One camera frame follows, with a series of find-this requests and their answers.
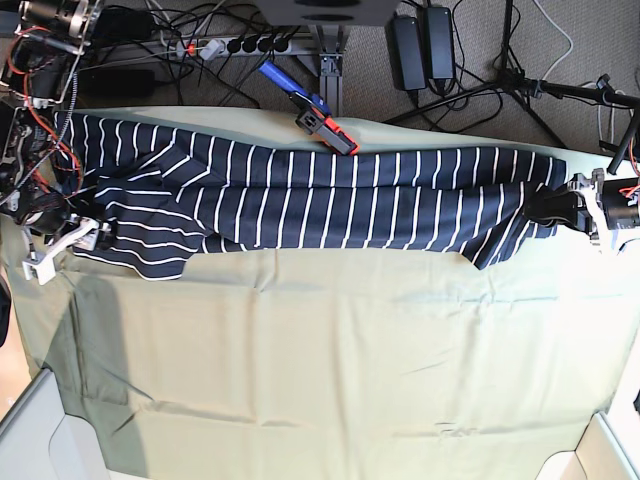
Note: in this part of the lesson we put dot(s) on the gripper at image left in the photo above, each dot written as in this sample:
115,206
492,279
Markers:
47,212

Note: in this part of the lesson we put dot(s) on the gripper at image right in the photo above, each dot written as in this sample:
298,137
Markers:
617,205

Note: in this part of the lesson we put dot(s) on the navy white striped T-shirt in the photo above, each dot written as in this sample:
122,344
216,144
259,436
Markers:
172,193

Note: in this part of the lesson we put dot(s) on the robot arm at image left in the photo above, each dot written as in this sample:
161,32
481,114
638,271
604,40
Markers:
41,173

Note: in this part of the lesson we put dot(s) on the black tripod stand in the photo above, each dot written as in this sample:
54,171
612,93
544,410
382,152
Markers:
510,80

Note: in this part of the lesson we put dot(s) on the black flat box on floor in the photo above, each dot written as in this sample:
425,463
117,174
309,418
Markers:
117,82

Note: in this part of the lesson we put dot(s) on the grey plastic bin left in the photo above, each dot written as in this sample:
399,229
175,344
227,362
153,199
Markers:
39,440

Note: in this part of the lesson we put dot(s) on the black power adapter left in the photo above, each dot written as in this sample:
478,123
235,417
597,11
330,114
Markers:
405,53

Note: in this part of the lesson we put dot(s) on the black power adapter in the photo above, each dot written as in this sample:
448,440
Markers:
438,31
405,53

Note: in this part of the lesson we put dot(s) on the white power strip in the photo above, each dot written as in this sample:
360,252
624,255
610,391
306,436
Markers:
209,48

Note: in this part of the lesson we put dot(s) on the black power adapter right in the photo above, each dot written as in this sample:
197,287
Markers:
438,31

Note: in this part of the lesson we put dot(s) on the light green table cloth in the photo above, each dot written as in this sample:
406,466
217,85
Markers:
336,364

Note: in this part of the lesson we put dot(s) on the blue orange bar clamp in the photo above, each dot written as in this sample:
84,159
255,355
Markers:
315,117

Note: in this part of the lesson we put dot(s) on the beige plastic bin right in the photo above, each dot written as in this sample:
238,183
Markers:
608,449

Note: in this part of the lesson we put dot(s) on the grey box at top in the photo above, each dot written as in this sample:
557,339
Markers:
327,12

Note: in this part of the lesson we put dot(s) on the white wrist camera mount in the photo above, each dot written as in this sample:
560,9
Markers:
40,265
597,210

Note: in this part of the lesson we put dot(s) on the aluminium frame post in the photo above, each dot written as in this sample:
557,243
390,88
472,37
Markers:
330,41

